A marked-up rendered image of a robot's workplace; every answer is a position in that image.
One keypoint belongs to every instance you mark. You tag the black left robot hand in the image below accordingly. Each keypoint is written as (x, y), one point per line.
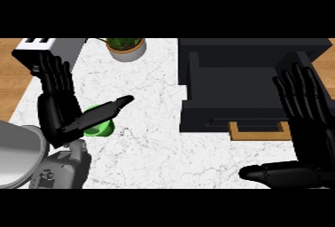
(56, 112)

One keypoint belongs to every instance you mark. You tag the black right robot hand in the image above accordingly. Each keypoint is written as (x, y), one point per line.
(310, 130)

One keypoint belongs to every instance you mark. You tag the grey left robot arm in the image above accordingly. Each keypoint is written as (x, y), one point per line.
(47, 159)

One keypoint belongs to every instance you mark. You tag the green cup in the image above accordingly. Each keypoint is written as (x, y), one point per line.
(101, 127)

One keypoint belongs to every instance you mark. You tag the dark grey open drawer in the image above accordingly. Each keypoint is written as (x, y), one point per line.
(235, 97)

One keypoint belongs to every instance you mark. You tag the grey and black appliance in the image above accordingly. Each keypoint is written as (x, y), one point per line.
(47, 51)

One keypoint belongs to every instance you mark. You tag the potted green plant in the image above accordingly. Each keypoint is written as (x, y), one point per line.
(126, 48)

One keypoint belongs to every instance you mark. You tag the dark grey cabinet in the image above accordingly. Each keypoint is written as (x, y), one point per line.
(257, 47)

